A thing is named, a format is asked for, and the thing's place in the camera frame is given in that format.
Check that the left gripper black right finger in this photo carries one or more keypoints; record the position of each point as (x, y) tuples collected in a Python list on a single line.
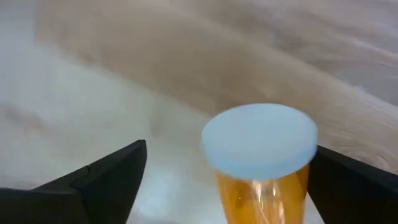
[(357, 193)]

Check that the large orange medicine bottle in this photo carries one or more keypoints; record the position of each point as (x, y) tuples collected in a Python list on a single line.
[(259, 141)]

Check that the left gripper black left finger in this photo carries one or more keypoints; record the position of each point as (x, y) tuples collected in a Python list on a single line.
[(93, 193)]

